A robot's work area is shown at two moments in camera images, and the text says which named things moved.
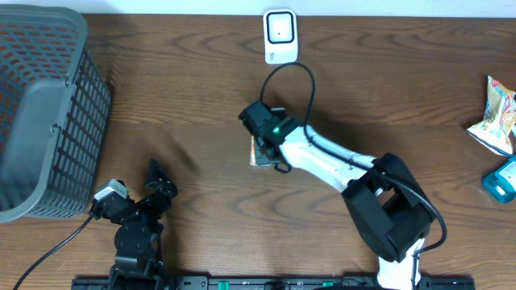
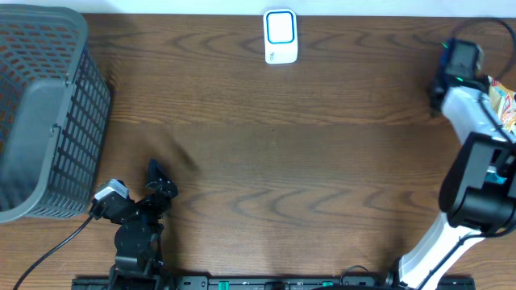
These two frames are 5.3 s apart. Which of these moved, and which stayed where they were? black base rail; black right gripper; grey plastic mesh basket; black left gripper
Moved: black right gripper
Stayed: grey plastic mesh basket; black base rail; black left gripper
